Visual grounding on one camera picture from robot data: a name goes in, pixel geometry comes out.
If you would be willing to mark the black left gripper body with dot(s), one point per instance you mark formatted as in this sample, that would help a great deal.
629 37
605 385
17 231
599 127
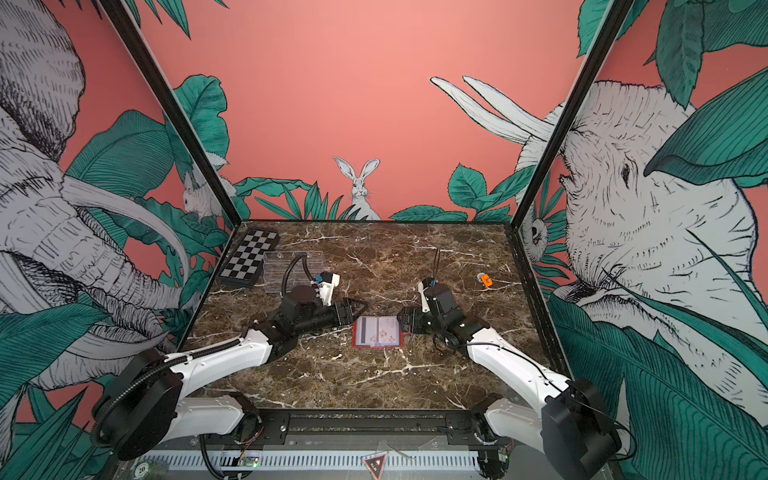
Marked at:
324 318

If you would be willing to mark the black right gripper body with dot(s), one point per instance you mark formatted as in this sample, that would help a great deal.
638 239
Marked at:
427 324

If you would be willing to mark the white credit card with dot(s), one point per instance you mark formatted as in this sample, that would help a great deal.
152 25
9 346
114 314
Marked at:
389 332

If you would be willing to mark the red leather card holder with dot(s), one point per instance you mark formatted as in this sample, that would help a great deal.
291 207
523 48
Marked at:
375 347

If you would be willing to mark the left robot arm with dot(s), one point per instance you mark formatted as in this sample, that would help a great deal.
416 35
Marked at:
153 400

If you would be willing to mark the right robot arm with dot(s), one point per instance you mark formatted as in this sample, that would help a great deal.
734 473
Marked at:
566 419

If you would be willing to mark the magnetic stripe card in holder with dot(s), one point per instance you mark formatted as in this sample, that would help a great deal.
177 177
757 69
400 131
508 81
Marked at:
366 332

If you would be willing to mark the orange toy car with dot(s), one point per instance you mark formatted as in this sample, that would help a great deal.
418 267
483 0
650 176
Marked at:
484 279

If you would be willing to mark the folded black chess board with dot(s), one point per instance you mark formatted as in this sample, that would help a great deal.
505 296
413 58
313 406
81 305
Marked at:
246 264

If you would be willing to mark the red warning triangle sticker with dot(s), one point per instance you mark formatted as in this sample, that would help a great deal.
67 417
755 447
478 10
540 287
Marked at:
375 465

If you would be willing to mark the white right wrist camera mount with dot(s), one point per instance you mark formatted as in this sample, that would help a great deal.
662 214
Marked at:
421 286

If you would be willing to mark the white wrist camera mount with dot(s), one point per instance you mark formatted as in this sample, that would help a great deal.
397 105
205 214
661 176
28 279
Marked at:
421 286
325 284

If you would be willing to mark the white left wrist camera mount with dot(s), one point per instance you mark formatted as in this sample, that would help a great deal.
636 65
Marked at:
325 284

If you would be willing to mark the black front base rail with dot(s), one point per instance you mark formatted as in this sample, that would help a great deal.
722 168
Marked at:
273 426

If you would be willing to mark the black corner frame post left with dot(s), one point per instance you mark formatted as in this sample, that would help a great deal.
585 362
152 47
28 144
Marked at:
128 31

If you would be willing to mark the black corner frame post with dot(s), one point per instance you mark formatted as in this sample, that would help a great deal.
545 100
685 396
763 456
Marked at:
611 24
128 31

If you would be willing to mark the black corner frame post right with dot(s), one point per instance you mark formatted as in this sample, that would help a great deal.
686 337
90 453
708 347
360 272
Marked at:
611 24

